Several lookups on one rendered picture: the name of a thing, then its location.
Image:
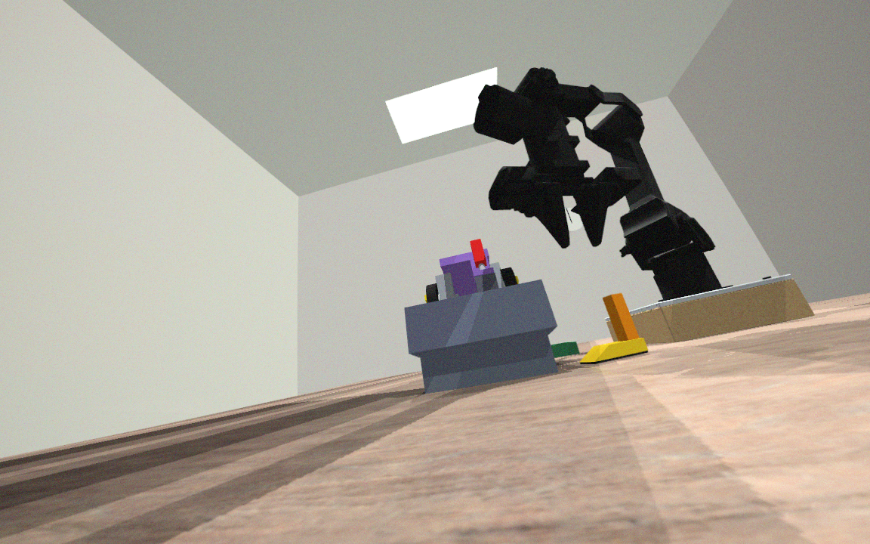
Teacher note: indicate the red-headed stop pin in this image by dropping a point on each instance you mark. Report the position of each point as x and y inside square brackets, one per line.
[478, 253]

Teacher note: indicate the green tray rim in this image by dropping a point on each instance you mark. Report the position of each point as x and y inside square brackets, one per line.
[565, 349]

